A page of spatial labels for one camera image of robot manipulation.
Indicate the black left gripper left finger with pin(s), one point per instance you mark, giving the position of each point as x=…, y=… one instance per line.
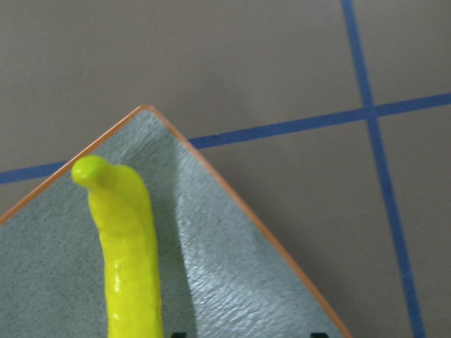
x=179, y=335

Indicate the bright yellow-green banana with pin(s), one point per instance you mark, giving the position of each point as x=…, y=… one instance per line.
x=120, y=206

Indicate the blue square plate orange rim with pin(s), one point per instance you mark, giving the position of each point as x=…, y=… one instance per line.
x=223, y=273

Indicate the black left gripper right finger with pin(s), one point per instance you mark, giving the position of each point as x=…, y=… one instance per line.
x=318, y=335

